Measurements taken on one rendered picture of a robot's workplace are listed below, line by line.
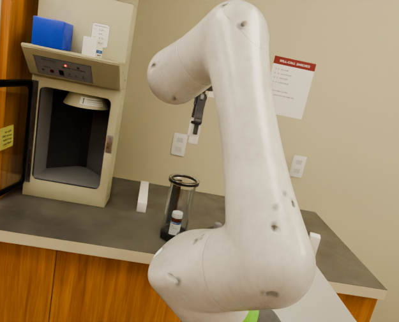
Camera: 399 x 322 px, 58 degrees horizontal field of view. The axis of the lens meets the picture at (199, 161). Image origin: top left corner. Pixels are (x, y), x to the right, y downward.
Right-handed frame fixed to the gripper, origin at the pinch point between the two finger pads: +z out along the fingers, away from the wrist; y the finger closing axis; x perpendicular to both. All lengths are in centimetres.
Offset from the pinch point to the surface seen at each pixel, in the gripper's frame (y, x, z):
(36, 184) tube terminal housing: -15, -55, 32
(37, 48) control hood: -3, -55, -18
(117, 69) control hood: -4.6, -28.9, -17.2
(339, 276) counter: 11, 60, 37
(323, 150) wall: -58, 72, 4
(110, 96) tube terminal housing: -14.8, -31.9, -6.8
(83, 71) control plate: -7.5, -40.5, -14.1
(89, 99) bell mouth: -17.7, -39.7, -3.5
